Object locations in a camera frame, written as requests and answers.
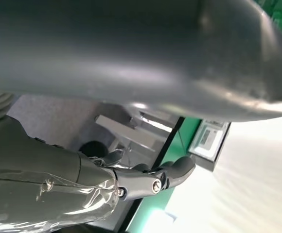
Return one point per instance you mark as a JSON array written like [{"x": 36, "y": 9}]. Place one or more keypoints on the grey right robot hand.
[{"x": 107, "y": 48}]

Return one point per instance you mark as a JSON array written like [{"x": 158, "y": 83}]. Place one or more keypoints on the green top white table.
[{"x": 180, "y": 144}]

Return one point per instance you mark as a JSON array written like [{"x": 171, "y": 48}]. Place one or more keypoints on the grey box with label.
[{"x": 208, "y": 141}]

